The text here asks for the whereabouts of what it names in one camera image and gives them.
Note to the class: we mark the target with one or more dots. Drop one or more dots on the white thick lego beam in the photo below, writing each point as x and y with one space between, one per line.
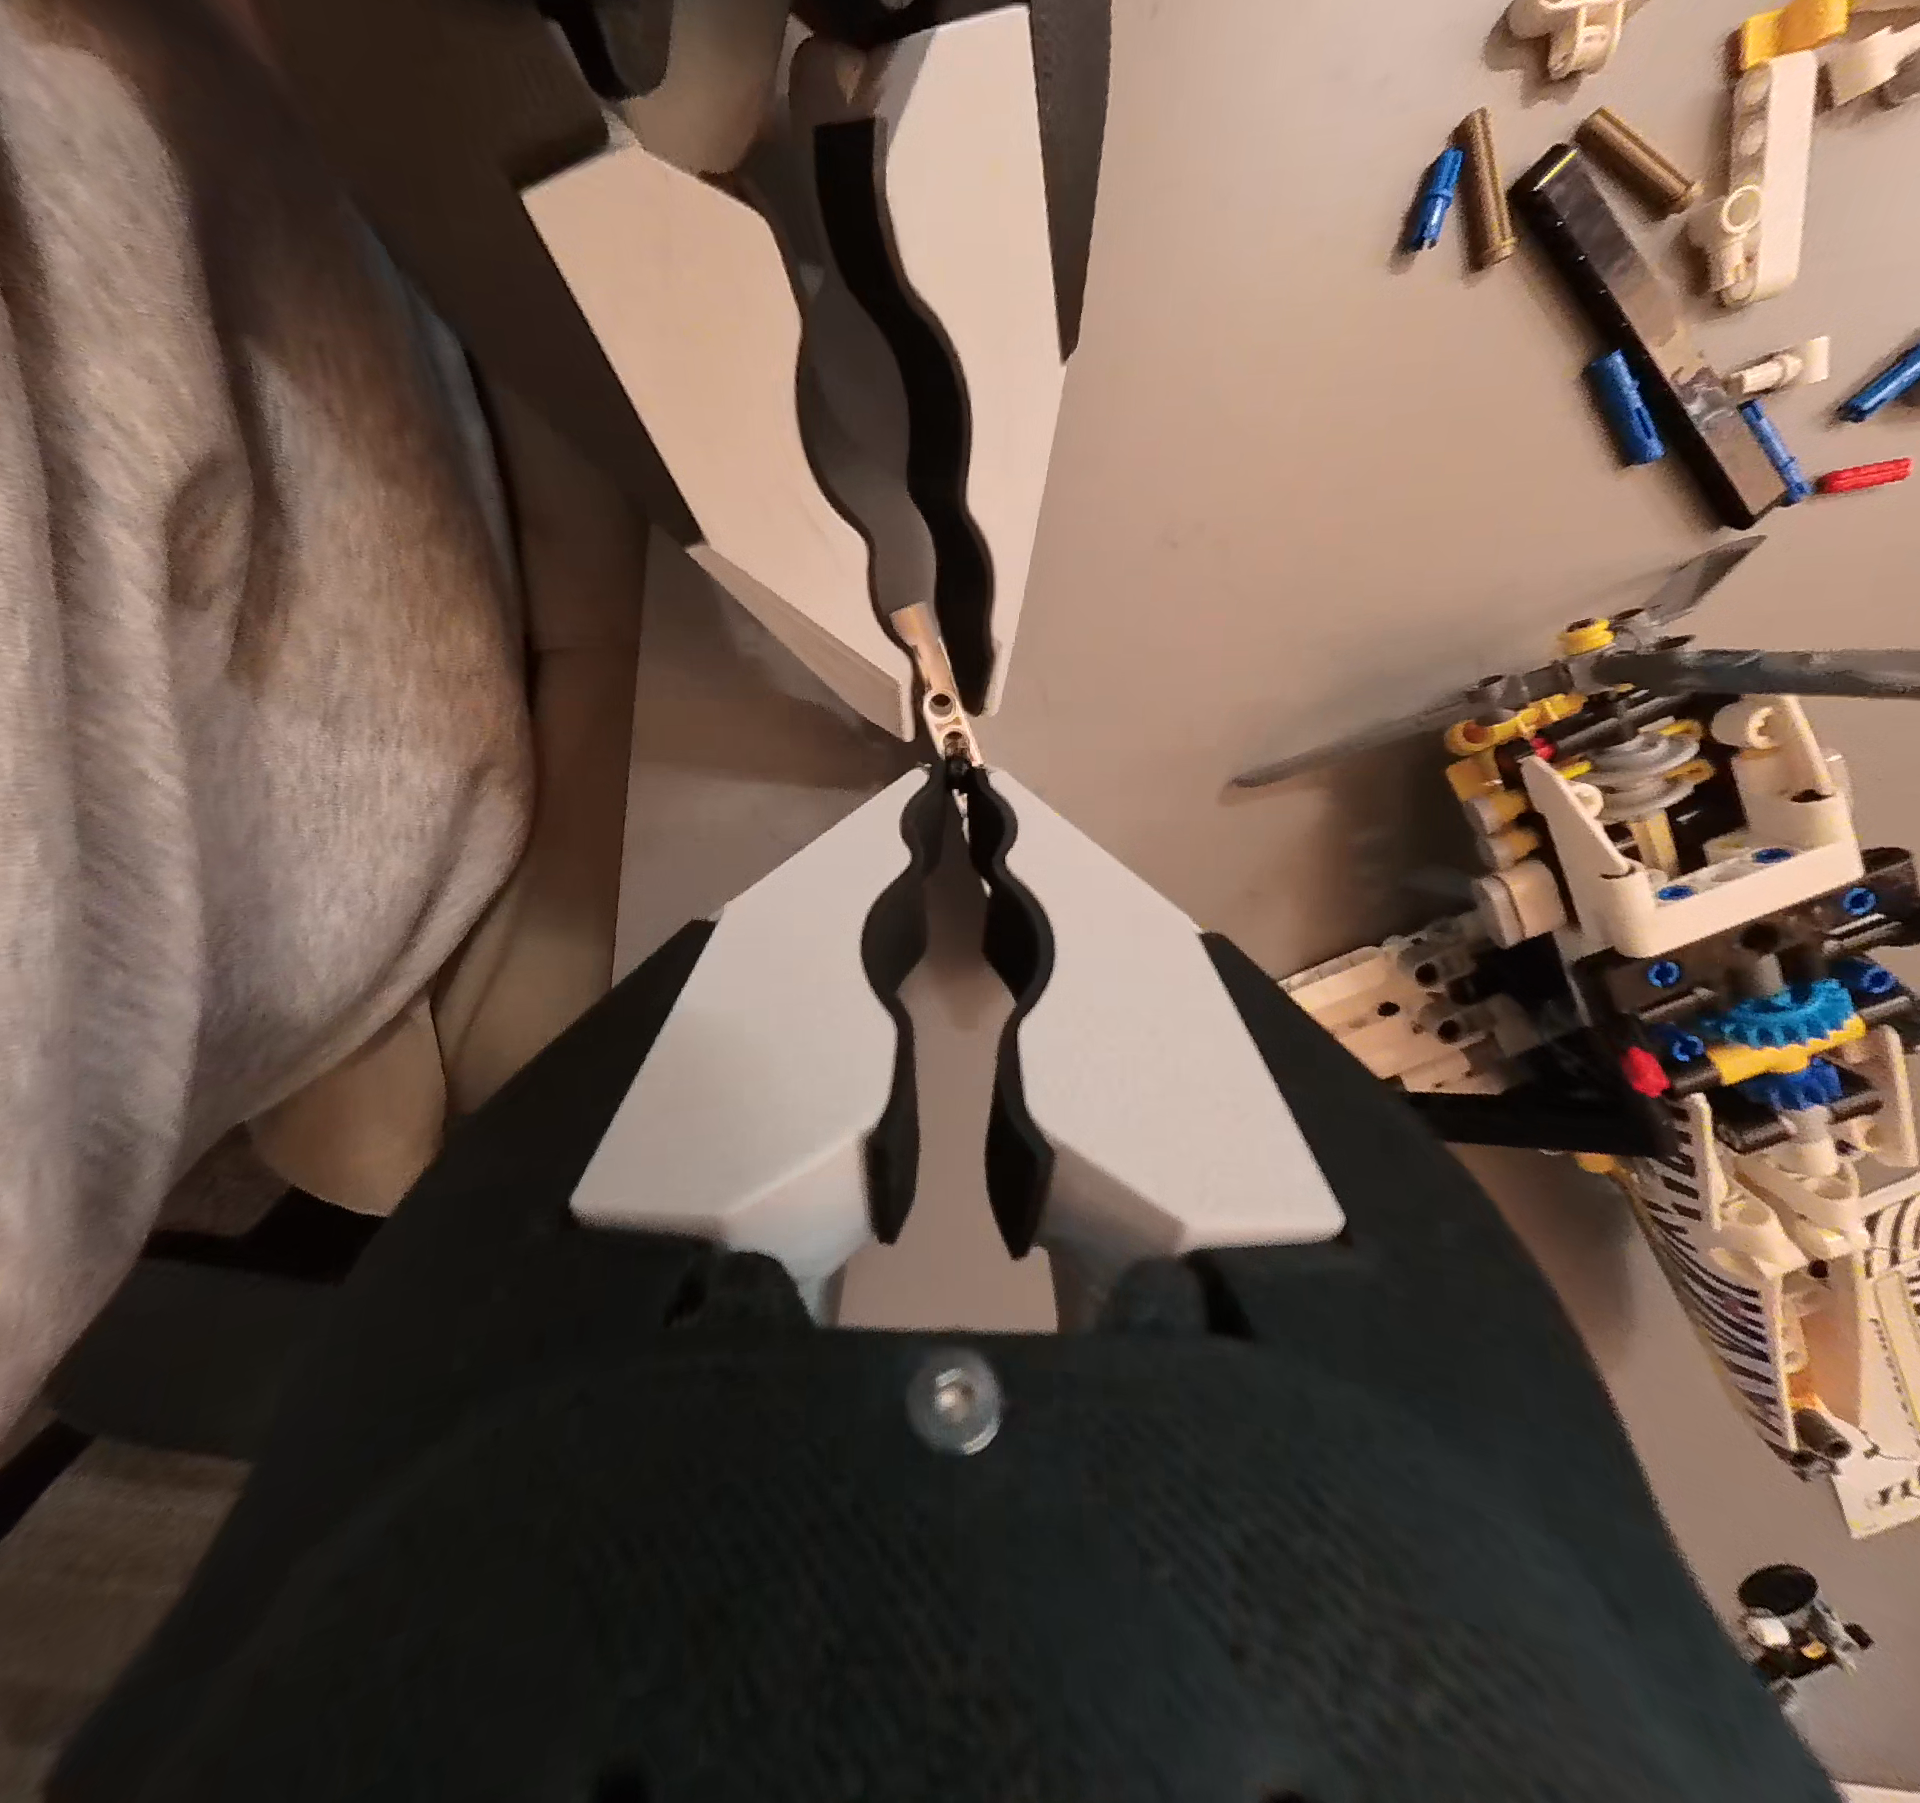
1761 166

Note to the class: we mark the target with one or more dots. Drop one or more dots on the red lego pin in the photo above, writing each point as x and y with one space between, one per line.
1864 475

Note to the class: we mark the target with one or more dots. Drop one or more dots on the small dark lego assembly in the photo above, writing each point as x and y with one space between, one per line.
1793 1624

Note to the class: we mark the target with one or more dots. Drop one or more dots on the white small lego pin connector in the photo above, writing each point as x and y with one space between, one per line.
1778 367

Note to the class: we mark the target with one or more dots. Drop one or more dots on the blue long lego pin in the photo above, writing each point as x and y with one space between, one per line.
1883 385

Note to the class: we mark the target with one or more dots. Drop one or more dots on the black long lego beam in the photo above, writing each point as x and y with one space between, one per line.
1622 288

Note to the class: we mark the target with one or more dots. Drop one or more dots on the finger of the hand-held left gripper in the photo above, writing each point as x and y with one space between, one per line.
675 333
992 258

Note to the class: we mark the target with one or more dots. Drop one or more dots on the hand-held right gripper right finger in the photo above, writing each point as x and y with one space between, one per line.
1164 1081

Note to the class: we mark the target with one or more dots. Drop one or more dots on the lego helicopter model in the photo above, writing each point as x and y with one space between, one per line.
1651 874

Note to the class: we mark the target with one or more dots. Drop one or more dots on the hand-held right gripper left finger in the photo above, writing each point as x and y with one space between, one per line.
751 1081

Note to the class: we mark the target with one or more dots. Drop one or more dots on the yellow lego connector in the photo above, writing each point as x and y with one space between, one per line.
1793 28

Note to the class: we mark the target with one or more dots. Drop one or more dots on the brown lego axle connector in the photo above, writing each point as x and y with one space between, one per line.
1487 191
1635 160

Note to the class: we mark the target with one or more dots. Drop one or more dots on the white long lego beam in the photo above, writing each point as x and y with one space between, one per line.
941 710

